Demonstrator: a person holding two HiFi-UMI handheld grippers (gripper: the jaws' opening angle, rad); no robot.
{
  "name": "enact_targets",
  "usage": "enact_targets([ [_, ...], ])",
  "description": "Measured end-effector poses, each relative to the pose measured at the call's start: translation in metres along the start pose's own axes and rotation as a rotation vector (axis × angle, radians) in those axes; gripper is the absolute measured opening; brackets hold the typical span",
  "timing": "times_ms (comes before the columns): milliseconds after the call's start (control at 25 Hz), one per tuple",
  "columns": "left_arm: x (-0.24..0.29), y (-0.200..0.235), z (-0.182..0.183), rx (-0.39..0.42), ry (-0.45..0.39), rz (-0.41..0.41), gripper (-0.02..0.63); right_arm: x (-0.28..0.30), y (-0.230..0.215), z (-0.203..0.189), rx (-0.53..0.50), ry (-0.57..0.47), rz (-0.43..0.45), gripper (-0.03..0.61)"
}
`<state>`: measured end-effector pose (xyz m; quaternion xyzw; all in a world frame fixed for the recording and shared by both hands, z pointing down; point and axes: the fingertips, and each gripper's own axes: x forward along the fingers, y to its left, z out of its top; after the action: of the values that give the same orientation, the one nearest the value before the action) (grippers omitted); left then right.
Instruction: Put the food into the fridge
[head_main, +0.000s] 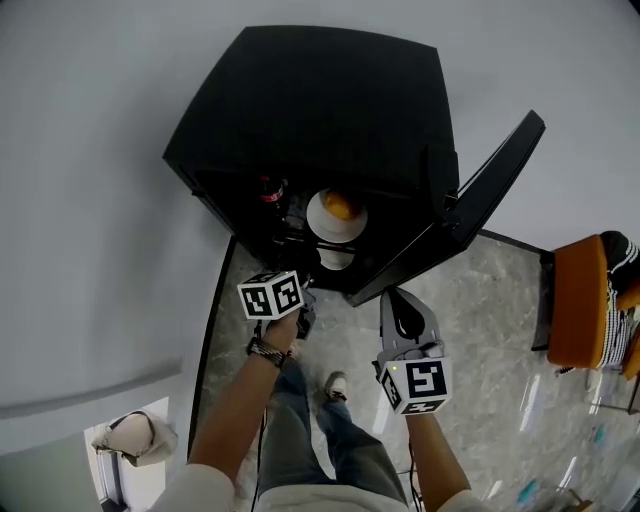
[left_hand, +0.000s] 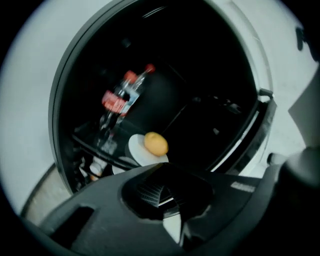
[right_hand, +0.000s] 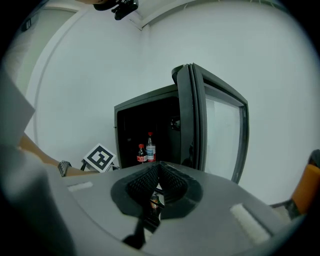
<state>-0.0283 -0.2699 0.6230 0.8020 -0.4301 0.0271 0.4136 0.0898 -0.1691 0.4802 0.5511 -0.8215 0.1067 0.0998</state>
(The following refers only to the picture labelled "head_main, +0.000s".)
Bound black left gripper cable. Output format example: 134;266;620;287
253;409;268;512

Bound white plate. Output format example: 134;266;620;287
305;188;369;244
318;246;358;272

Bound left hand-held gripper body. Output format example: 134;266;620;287
236;269;318;342

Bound person's left forearm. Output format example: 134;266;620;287
187;349;287;484

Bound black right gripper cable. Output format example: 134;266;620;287
406;439;422;512

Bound braided wrist bracelet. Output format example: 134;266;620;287
246;336;292;370

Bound orange armchair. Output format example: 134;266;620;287
531;232;640;382

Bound person's white shoe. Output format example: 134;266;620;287
324;370;349;402

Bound person's right forearm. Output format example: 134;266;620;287
403;412;475;496

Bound wooden board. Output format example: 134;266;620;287
563;488;597;512

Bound person's left hand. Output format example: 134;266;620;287
262;310;301;354

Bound person's cream shirt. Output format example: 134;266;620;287
149;462;506;512

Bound empty white plate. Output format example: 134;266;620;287
318;246;358;272

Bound blurry orange-brown object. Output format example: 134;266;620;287
323;188;362;222

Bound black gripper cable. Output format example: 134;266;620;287
406;439;422;512
253;409;268;512

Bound person's blue jeans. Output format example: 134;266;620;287
256;358;410;504

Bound black mini fridge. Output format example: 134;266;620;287
162;25;547;308

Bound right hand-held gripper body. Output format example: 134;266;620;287
371;339;454;417

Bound black white striped garment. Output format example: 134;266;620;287
596;229;640;372

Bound dark cola bottle, red label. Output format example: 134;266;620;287
258;175;291;204

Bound beige shoulder bag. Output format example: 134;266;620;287
89;409;180;469

